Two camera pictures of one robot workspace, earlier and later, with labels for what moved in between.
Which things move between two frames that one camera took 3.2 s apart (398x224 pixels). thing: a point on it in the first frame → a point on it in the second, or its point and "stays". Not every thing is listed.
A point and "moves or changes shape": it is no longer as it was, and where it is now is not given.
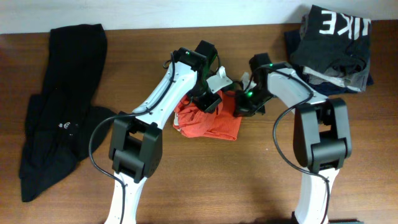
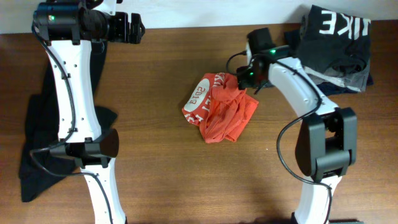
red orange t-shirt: (218, 122) moves or changes shape
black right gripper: (242, 107) → (243, 79)
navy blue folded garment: (291, 40) stays
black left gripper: (209, 102) → (120, 35)
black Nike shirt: (333, 42) stays
